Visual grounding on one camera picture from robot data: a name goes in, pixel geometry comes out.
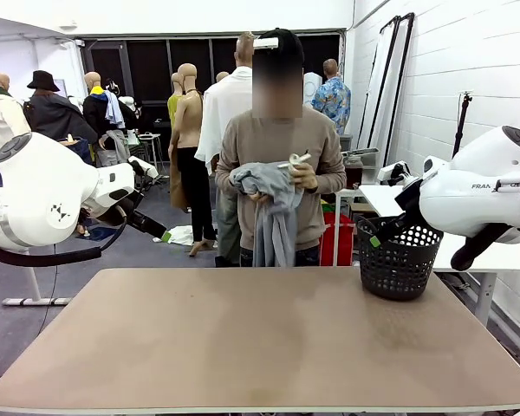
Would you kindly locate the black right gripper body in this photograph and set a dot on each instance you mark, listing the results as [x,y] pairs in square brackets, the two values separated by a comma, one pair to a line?
[414,197]

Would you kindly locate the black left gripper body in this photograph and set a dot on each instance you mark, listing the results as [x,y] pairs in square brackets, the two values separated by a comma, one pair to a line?
[147,223]

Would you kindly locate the grey training pants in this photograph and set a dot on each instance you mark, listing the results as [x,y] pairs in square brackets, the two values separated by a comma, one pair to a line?
[273,216]

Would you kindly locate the person's right forearm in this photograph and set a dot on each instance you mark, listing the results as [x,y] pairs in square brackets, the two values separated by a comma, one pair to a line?
[229,182]

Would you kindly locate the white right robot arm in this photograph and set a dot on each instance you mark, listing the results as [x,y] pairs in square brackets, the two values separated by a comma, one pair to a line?
[472,208]

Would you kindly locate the person's left forearm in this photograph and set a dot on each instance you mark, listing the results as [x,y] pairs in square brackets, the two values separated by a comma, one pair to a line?
[329,180]

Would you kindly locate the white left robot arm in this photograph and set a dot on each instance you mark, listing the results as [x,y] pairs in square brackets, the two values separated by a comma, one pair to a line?
[39,195]

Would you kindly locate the bare beige mannequin black pants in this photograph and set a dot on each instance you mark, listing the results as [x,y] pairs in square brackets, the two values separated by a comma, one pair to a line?
[188,121]

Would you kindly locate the person's left hand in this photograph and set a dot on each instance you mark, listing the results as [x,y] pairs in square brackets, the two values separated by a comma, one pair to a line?
[305,178]

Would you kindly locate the person's right hand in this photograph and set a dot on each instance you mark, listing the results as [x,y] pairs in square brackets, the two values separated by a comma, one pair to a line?
[258,197]

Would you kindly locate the white cloth on floor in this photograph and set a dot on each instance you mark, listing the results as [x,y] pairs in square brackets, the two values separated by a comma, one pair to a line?
[182,236]

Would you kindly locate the black perforated laundry basket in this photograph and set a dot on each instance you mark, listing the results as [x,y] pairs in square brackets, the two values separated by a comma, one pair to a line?
[394,268]

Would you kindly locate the red bin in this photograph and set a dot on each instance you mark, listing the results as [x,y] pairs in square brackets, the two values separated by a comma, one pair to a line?
[342,242]

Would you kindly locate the white side table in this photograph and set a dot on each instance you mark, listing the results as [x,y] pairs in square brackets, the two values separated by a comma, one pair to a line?
[379,199]

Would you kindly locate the grey pressing device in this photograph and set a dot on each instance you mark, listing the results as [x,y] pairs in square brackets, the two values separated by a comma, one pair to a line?
[359,152]

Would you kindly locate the small white cluttered table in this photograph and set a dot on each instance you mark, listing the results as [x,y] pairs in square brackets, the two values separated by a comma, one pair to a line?
[149,138]

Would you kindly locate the black tripod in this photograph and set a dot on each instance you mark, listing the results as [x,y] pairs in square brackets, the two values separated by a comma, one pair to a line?
[461,125]

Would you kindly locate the mannequin in blue jeans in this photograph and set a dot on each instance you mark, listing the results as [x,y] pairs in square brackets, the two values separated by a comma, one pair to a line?
[82,149]

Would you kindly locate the black-framed white reflector panel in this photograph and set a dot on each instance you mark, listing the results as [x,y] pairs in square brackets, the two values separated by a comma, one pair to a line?
[379,86]
[405,65]

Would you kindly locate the light blue hanging shirt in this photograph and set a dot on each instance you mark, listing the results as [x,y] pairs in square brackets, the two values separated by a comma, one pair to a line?
[114,110]

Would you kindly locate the mannequin in yellow-green top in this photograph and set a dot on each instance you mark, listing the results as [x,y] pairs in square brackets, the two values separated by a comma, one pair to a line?
[173,108]

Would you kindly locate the mannequin with yellow collar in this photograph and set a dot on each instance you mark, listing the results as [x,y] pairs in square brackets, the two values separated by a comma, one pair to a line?
[96,112]

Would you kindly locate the mannequin in blue floral shirt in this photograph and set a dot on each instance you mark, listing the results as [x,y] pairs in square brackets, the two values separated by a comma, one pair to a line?
[333,99]

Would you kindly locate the white desk with leg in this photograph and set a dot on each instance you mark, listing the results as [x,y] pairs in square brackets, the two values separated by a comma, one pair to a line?
[34,281]

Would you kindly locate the mannequin in white shirt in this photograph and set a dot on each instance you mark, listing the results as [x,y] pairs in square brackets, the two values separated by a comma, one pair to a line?
[216,112]

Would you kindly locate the mannequin with black hat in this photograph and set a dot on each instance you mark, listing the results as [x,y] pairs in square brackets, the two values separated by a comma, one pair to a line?
[56,117]

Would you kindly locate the person in beige sweater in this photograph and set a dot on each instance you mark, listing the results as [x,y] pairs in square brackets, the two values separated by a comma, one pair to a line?
[281,134]

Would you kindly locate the white cylinder form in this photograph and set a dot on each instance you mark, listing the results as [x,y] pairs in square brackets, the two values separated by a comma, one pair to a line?
[310,89]

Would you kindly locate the small beige mannequin head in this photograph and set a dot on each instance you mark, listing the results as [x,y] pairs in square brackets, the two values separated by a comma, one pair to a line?
[222,77]

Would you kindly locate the mannequin in cream jacket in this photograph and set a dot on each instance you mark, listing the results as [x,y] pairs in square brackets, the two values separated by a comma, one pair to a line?
[2,117]

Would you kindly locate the black cap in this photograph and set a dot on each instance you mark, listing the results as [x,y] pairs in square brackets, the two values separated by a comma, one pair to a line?
[290,43]

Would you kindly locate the white overhead canopy panel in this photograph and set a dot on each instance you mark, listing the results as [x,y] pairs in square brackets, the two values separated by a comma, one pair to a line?
[17,30]

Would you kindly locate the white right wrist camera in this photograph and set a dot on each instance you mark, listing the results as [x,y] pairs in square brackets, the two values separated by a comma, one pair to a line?
[388,172]

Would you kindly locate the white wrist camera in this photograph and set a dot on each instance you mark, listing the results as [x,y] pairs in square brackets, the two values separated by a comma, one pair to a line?
[145,167]
[388,172]

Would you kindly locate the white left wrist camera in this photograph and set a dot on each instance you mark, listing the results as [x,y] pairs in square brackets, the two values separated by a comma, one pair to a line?
[145,167]

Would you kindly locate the white wall camera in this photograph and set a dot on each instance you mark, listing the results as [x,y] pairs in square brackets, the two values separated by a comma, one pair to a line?
[79,42]

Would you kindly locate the white head-mounted camera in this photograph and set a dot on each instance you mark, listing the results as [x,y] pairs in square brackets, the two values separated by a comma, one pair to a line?
[266,42]

